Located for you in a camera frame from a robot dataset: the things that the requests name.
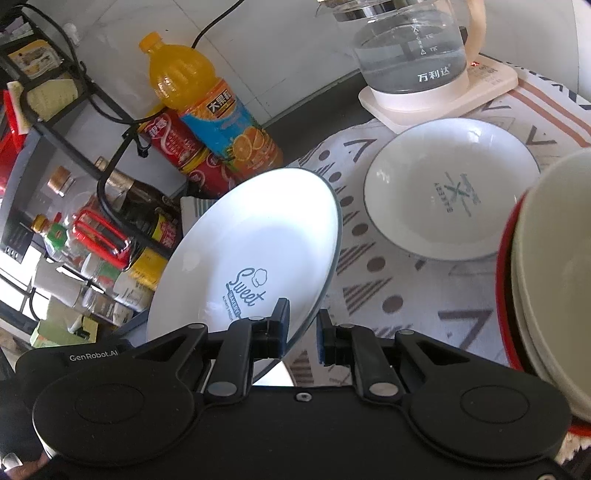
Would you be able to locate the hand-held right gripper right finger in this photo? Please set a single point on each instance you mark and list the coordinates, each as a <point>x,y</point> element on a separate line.
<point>323,344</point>

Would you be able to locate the white plate cutlery print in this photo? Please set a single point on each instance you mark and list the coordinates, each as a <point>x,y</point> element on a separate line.
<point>415,207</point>

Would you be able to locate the cream kettle base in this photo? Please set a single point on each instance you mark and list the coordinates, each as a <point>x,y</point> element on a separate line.
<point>461,99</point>

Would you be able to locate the white plate script print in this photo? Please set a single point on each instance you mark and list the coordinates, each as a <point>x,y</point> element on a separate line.
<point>258,230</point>

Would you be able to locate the green label sauce bottle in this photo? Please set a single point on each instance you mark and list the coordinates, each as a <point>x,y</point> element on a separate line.
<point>55,233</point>

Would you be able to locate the patterned fringed table cloth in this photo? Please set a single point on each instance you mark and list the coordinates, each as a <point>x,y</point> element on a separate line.
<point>406,300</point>

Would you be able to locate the black metal rack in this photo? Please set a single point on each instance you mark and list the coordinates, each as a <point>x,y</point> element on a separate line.
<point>60,143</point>

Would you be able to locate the green carton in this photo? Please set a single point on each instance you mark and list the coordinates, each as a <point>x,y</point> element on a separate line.
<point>55,332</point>

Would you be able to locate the cream bowl leaf print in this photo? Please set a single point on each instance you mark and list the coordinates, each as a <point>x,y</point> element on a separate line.
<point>563,254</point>

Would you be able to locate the red drink can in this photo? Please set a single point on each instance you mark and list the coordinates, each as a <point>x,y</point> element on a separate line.
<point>207,175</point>
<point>171,138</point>

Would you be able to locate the orange juice bottle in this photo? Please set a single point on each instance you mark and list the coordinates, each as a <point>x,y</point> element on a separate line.
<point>184,78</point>

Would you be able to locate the red and black bowl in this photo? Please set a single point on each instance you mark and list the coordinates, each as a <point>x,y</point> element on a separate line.
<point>504,267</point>

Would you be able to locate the glass electric kettle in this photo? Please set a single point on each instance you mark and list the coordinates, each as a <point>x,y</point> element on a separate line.
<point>406,55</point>

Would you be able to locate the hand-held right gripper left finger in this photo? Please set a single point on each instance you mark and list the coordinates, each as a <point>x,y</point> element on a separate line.
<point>277,332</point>

